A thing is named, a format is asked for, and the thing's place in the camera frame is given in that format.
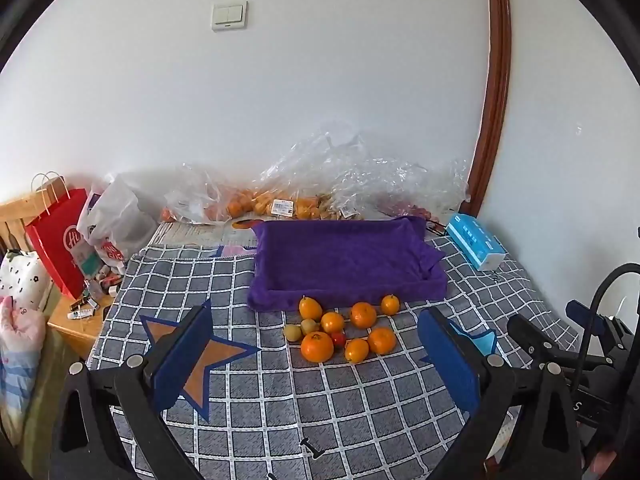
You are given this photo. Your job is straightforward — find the yellow green small fruit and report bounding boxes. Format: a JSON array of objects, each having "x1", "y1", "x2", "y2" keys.
[{"x1": 283, "y1": 324, "x2": 303, "y2": 342}]

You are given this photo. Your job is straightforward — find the large orange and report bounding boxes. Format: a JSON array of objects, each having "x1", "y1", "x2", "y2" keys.
[{"x1": 300, "y1": 332, "x2": 334, "y2": 363}]

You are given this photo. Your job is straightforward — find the oval yellow orange fruit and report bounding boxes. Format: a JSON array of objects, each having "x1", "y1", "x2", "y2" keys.
[{"x1": 298, "y1": 296, "x2": 323, "y2": 322}]

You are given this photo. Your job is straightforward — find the small orange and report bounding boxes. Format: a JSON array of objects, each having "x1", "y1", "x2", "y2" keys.
[
  {"x1": 320, "y1": 311, "x2": 345, "y2": 334},
  {"x1": 380, "y1": 294, "x2": 400, "y2": 316}
]

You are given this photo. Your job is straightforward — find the small red tomato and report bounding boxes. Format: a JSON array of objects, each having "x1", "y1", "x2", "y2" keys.
[{"x1": 330, "y1": 332, "x2": 347, "y2": 349}]

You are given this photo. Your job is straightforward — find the medium orange with stem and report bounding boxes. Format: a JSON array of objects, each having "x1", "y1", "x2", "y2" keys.
[{"x1": 349, "y1": 302, "x2": 378, "y2": 330}]

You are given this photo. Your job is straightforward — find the wooden bedside table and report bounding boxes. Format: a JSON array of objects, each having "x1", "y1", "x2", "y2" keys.
[{"x1": 1, "y1": 190, "x2": 113, "y2": 358}]

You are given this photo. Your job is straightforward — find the grey checked blanket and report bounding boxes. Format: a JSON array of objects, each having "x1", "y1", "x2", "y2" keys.
[{"x1": 84, "y1": 231, "x2": 584, "y2": 480}]

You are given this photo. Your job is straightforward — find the white plastic shopping bag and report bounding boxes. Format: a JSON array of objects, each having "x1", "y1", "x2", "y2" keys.
[{"x1": 77, "y1": 177, "x2": 157, "y2": 274}]

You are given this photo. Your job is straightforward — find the pink striped fabric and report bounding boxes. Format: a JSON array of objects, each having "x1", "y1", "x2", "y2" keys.
[{"x1": 1, "y1": 296, "x2": 46, "y2": 446}]

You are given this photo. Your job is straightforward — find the clear bag of oranges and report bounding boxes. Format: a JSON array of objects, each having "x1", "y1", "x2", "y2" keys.
[{"x1": 160, "y1": 164, "x2": 254, "y2": 226}]

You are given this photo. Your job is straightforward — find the blue tissue pack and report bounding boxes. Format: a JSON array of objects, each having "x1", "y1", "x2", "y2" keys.
[{"x1": 446, "y1": 214, "x2": 506, "y2": 272}]

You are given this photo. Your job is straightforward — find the white patterned plush toy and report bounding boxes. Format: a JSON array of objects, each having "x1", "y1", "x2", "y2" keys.
[{"x1": 0, "y1": 250, "x2": 53, "y2": 311}]

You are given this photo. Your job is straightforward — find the red paper gift bag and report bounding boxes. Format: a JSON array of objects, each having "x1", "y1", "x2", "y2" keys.
[{"x1": 26, "y1": 171, "x2": 87, "y2": 298}]

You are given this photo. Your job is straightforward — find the purple towel covered tray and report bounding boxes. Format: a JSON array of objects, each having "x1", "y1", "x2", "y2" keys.
[{"x1": 247, "y1": 216, "x2": 448, "y2": 312}]

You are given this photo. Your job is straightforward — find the clear bag of kumquats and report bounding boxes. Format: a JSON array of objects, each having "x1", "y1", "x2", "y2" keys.
[{"x1": 250, "y1": 122, "x2": 368, "y2": 220}]

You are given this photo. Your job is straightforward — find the clear bag of red fruit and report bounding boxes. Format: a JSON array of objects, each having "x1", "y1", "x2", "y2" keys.
[{"x1": 344, "y1": 158, "x2": 469, "y2": 220}]

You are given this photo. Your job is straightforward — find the black cable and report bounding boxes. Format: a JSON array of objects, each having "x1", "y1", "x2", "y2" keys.
[{"x1": 569, "y1": 262, "x2": 640, "y2": 411}]

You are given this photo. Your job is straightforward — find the brown wooden door frame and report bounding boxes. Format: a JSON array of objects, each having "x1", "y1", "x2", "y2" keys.
[{"x1": 460, "y1": 0, "x2": 512, "y2": 217}]

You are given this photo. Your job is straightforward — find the white wall light switch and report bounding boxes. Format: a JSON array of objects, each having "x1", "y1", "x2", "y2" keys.
[{"x1": 210, "y1": 1, "x2": 248, "y2": 32}]

